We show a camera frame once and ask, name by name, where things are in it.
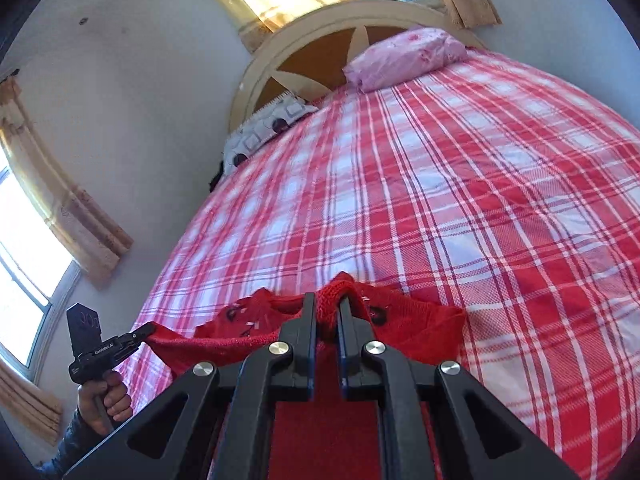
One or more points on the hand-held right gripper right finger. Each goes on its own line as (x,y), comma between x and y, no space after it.
(355,345)

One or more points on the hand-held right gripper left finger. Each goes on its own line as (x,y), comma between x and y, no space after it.
(300,340)

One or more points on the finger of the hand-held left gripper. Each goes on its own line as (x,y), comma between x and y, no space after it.
(140,336)

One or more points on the red embroidered knit sweater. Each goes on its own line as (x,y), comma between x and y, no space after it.
(325,435)

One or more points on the person's left forearm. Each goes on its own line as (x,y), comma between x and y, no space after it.
(75,445)

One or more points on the person's left hand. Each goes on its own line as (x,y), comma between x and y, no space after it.
(120,400)

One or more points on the beige side window curtain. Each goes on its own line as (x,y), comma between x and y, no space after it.
(30,405)
(65,200)

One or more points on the bed with red plaid sheet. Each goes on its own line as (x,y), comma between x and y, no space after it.
(450,185)

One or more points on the white patterned pillow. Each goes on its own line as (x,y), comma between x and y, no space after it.
(265,125)

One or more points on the short dark curtain rod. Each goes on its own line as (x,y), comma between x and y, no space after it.
(10,74)

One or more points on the cream and brown headboard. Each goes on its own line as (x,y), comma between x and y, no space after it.
(310,55)

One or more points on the pink floral pillow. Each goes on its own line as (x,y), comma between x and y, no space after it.
(405,57)

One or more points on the wide beige curtain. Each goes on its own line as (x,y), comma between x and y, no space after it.
(260,5)

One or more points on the side wall window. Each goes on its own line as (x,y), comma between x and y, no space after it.
(25,280)

